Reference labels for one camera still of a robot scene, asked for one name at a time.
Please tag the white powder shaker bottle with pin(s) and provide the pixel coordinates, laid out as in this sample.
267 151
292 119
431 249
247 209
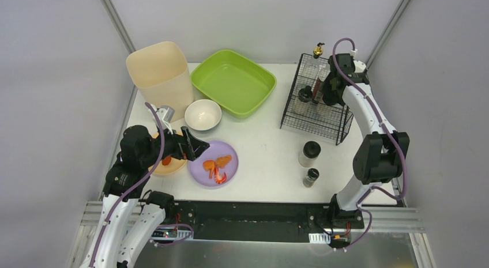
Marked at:
304 100

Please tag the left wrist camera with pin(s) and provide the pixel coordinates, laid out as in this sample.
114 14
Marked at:
162 117

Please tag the green plastic tub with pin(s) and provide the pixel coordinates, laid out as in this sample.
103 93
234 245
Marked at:
236 83

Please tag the orange chicken wing toy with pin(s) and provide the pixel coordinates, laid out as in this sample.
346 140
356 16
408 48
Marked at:
211 167

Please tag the small pepper jar black cap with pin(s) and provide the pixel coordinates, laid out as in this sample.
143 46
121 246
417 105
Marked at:
311 176

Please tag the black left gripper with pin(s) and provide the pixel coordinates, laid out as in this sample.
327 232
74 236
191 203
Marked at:
181 143

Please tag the black-cap shaker bottle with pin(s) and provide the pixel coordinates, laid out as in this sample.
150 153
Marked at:
309 154

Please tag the black wire basket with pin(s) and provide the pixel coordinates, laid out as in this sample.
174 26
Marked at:
314 117

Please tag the purple plastic plate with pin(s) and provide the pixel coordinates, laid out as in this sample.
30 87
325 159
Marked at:
217 149

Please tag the fried chicken nugget piece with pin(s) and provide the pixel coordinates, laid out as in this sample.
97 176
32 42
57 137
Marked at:
221 162

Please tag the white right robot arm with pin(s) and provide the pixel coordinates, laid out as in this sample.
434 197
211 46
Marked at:
381 155

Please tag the beige plastic bin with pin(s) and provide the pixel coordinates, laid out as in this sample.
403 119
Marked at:
161 74

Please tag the white ceramic bowl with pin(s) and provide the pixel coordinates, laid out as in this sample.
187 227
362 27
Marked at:
203 115

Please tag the speckled seasoning shaker bottle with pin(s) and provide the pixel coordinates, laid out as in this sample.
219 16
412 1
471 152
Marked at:
330 99

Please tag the red shrimp toy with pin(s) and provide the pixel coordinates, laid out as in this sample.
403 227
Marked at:
220 178

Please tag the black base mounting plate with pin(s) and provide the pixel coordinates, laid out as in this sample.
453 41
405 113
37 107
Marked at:
268 222

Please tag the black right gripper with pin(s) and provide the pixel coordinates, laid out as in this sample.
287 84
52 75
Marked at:
330 93

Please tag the brown food scraps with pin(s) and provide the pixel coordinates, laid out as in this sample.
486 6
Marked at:
166 161

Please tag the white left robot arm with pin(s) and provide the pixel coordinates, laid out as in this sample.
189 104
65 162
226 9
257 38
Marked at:
113 245

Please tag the clear oil bottle gold spout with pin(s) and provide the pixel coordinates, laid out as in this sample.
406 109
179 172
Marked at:
311 67

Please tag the yellow plastic plate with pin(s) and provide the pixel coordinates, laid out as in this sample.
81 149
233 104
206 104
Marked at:
174 166

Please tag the dark vinegar bottle red label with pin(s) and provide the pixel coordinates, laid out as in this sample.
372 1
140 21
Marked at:
321 76

